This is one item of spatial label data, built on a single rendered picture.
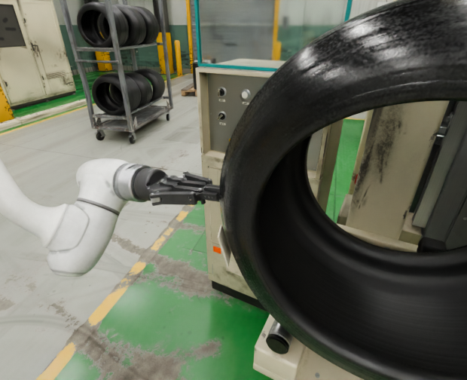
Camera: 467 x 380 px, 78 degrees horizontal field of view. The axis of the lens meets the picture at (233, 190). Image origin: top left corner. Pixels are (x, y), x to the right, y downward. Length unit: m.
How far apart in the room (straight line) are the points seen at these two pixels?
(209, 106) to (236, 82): 0.17
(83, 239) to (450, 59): 0.67
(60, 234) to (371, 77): 0.63
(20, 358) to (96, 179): 1.34
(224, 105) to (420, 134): 0.79
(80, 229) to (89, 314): 1.27
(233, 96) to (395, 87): 0.97
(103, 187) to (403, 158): 0.67
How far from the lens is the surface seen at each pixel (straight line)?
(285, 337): 0.60
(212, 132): 1.33
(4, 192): 0.73
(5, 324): 2.13
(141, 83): 4.44
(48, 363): 1.85
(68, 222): 0.71
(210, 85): 1.28
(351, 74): 0.32
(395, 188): 0.77
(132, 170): 0.68
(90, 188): 0.74
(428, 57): 0.31
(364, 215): 0.81
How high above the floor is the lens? 1.42
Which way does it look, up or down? 30 degrees down
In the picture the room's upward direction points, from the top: straight up
